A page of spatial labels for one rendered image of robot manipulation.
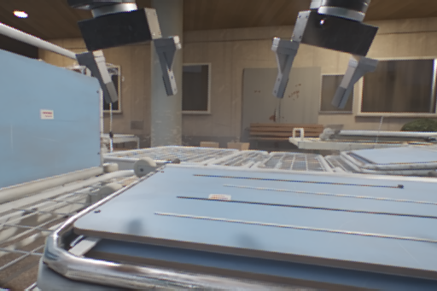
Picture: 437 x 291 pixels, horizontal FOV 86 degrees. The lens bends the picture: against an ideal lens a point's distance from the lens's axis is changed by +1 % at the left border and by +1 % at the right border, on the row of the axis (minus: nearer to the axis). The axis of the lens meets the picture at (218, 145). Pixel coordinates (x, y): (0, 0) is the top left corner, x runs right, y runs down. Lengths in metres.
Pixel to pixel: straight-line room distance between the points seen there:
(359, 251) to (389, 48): 6.93
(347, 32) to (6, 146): 0.79
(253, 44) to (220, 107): 1.82
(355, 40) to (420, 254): 0.34
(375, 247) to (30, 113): 0.81
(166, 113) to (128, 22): 4.04
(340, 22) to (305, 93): 5.93
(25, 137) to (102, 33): 0.42
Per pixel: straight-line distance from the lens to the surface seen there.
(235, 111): 6.35
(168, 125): 4.48
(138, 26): 0.47
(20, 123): 0.80
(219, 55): 6.69
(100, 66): 0.53
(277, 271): 0.31
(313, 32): 0.47
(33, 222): 0.86
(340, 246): 0.33
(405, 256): 0.35
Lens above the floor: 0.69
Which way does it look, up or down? 4 degrees down
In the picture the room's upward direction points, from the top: 1 degrees clockwise
